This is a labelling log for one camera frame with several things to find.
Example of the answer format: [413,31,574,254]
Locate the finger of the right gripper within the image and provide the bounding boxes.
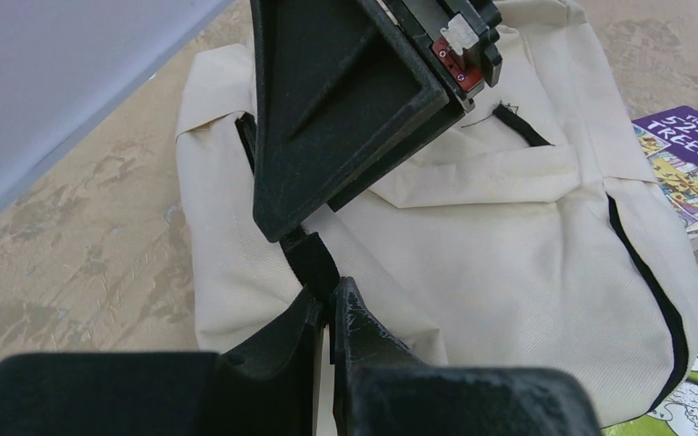
[251,1,449,242]

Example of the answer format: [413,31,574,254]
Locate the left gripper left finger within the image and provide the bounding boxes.
[0,291,324,435]

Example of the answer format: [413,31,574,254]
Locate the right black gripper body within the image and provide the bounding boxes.
[357,1,504,114]

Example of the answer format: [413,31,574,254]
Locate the beige canvas student backpack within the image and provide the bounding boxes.
[174,0,698,430]

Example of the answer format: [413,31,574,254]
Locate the purple treehouse book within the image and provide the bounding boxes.
[633,105,698,250]

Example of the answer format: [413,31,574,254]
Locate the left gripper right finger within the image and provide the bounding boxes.
[330,277,602,435]

